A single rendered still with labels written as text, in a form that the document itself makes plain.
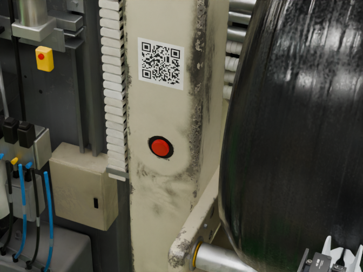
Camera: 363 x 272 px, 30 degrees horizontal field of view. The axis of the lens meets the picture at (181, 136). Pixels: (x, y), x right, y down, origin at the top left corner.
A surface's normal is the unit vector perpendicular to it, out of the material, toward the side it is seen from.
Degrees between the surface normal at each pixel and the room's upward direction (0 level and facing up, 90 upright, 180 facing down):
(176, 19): 90
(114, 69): 90
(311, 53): 49
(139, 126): 90
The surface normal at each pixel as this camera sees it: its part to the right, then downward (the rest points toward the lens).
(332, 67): -0.29, -0.07
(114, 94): -0.38, 0.54
